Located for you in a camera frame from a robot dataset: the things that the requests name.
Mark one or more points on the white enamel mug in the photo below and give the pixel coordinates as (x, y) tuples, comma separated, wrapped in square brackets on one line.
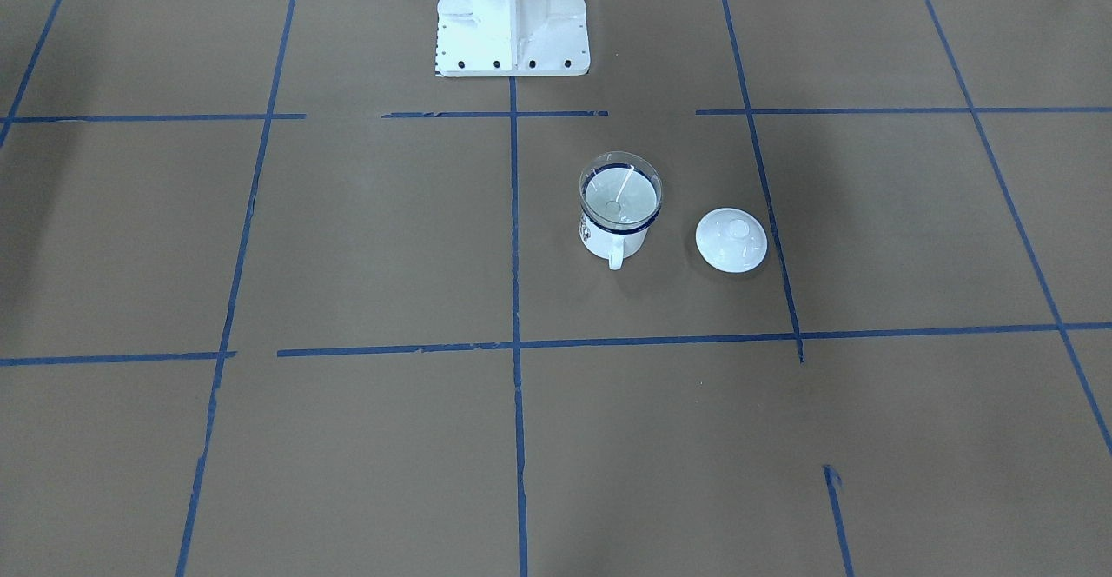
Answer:
[(613, 248)]

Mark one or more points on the white camera pedestal column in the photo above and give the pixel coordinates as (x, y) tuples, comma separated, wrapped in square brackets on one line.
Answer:
[(505, 38)]

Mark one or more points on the white mug lid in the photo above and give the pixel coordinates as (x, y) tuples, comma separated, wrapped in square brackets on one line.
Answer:
[(731, 240)]

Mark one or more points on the clear glass funnel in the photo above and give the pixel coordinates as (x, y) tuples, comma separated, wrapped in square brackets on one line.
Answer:
[(620, 192)]

